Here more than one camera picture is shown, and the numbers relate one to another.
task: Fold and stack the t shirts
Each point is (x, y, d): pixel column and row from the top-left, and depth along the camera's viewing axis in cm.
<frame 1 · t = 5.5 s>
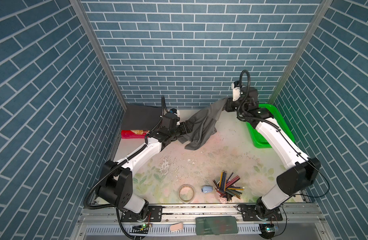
left hand: (189, 125, 84), fingers open
right hand: (225, 98, 80), fingers closed
grey t shirt: (203, 121, 97), point 15 cm above the table
folded dark grey t shirt: (138, 117, 110), point 6 cm above the table
folded red t shirt: (129, 134, 101), point 6 cm above the table
roll of clear tape: (186, 193, 82), on the table
small blue pencil sharpener: (207, 189, 81), point 3 cm above the table
bundle of coloured pencils: (225, 187, 76), point 9 cm above the table

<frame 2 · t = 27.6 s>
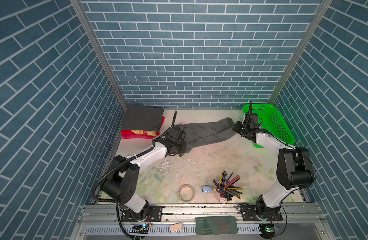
left hand: (185, 148, 90), fingers closed
right hand: (233, 124, 96), fingers closed
grey t shirt: (198, 133, 107), on the table
the other named things where they were.

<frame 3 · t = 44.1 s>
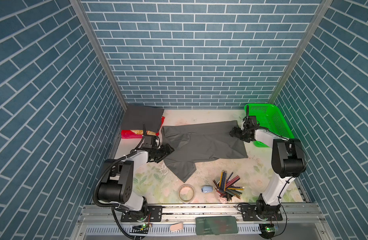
left hand: (170, 151, 92), fingers open
right hand: (234, 132, 101), fingers open
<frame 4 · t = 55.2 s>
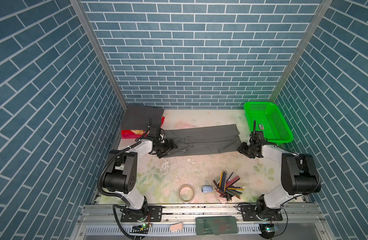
left hand: (173, 148, 93), fingers open
right hand: (239, 148, 97), fingers open
grey t shirt: (204, 140, 104), on the table
the other named things where they were.

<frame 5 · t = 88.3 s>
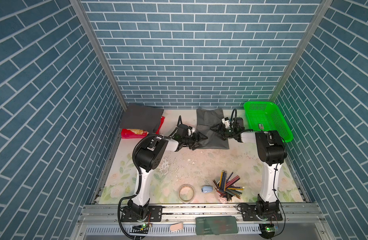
left hand: (204, 141, 96), fingers open
right hand: (212, 129, 102), fingers open
grey t shirt: (205, 119, 117), on the table
the other named things where they were.

